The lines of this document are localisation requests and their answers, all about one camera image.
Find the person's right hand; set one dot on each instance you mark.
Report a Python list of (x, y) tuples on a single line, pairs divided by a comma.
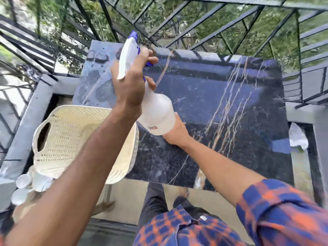
[(178, 135)]

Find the person's left hand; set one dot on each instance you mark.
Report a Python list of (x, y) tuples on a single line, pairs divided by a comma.
[(130, 92)]

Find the white spray bottle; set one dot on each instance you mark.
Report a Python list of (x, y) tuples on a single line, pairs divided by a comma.
[(159, 115)]

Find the cream plastic basket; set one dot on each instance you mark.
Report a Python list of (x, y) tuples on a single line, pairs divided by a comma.
[(77, 125)]

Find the patterned bowl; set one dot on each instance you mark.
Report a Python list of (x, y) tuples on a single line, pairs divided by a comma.
[(42, 182)]

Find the plain white cup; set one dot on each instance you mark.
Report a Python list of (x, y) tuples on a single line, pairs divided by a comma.
[(23, 180)]

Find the white mug blue flower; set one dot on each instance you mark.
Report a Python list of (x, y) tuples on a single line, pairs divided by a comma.
[(20, 196)]

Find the person's left forearm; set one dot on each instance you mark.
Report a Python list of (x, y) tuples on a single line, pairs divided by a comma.
[(77, 181)]

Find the person's right forearm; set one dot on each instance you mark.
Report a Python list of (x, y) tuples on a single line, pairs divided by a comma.
[(220, 169)]

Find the person's right foot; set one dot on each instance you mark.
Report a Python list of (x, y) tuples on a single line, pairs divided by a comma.
[(184, 192)]

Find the dark marble table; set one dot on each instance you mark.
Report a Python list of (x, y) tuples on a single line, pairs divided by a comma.
[(205, 87)]

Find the dark trousers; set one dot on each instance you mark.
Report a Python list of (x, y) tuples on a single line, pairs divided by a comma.
[(151, 202)]

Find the blue orange plaid shirt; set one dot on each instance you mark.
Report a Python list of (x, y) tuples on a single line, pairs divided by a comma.
[(166, 230)]

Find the dark ribbed door threshold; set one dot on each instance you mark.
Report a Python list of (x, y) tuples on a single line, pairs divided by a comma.
[(110, 226)]

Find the crumpled white paper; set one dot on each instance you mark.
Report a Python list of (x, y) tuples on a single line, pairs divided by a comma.
[(298, 137)]

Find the green foliage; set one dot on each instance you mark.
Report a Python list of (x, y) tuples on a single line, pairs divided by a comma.
[(276, 40)]

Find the beige low stool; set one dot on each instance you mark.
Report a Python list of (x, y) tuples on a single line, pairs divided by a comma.
[(25, 210)]

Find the black metal railing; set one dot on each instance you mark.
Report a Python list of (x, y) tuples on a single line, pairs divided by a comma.
[(294, 5)]

